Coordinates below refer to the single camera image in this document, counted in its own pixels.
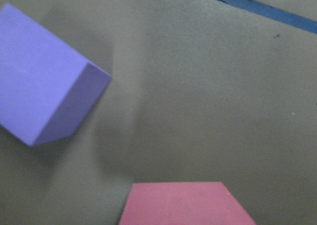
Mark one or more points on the red foam cube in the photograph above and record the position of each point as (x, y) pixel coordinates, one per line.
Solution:
(183, 203)

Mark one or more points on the purple foam cube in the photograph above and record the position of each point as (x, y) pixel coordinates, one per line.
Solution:
(46, 87)

